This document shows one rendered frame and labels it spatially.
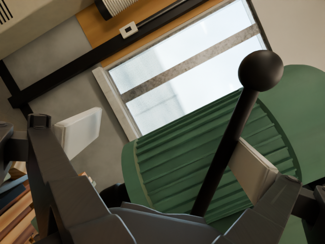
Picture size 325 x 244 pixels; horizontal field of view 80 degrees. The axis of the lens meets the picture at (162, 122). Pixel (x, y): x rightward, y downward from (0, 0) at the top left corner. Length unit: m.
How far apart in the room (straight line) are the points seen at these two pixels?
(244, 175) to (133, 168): 0.17
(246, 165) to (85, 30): 1.81
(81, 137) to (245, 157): 0.13
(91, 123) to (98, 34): 1.69
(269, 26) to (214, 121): 1.65
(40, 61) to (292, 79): 1.94
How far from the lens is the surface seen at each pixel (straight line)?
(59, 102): 1.98
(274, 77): 0.18
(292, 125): 0.28
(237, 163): 0.18
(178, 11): 1.71
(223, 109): 0.30
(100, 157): 1.91
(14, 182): 0.58
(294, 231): 0.38
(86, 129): 0.17
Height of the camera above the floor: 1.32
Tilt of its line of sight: 7 degrees down
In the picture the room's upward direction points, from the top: 64 degrees clockwise
